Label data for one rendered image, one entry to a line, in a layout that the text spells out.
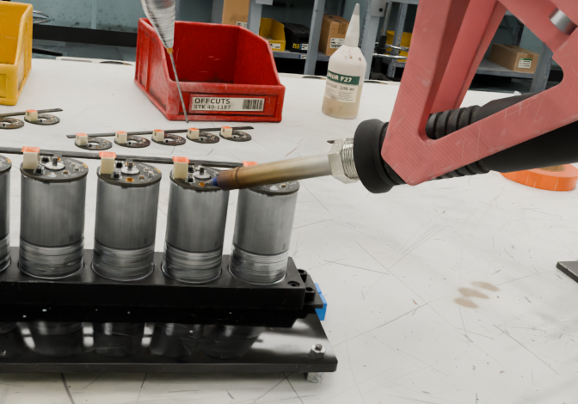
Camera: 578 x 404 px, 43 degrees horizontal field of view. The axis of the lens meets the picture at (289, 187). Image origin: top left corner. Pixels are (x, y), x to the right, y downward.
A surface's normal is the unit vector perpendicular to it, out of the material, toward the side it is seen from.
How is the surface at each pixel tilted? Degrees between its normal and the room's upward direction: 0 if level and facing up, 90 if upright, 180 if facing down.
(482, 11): 87
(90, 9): 90
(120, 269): 90
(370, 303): 0
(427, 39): 108
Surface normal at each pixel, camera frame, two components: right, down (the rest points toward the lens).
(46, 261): 0.07, 0.36
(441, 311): 0.14, -0.93
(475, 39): -0.51, 0.18
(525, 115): -0.70, 0.44
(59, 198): 0.40, 0.37
